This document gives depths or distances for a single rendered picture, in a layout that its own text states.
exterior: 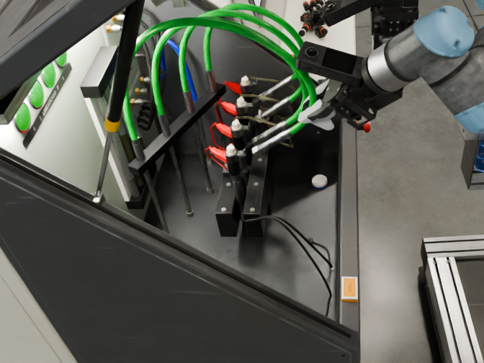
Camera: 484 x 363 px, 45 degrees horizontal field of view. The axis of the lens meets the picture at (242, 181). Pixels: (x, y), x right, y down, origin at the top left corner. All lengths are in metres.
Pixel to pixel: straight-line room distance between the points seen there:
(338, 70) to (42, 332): 0.75
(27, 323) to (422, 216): 1.78
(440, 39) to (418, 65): 0.06
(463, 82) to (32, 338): 0.93
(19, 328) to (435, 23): 0.93
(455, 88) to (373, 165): 1.88
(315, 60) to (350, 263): 0.43
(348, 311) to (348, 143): 0.47
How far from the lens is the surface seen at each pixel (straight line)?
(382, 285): 2.34
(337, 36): 1.79
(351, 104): 1.02
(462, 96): 0.92
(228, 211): 1.28
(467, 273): 2.15
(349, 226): 1.27
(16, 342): 1.31
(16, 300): 1.16
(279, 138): 1.16
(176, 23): 1.04
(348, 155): 1.43
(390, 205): 2.60
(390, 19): 1.12
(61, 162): 1.12
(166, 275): 0.96
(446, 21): 0.89
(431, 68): 0.91
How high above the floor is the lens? 1.92
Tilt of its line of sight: 44 degrees down
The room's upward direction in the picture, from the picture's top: 10 degrees counter-clockwise
